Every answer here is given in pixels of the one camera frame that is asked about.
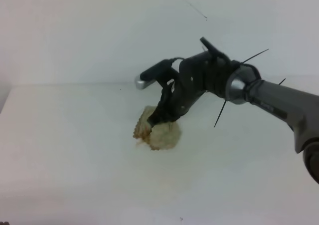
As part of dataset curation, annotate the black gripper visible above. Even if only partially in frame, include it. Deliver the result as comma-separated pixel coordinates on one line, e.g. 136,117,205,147
149,37,233,127

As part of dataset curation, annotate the green stained rag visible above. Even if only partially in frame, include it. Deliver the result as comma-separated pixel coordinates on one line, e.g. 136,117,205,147
133,106,181,151

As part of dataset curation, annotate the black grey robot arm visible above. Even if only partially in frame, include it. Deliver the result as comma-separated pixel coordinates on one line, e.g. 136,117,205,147
140,38,319,181

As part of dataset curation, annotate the brown coffee stain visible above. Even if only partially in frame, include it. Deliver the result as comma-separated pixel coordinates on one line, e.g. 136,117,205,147
136,136,150,146

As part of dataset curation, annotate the black zip tie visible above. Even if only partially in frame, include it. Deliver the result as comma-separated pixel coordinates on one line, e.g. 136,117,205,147
214,100,227,127

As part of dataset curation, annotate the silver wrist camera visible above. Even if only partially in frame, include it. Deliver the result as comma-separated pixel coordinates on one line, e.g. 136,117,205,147
135,57,183,90

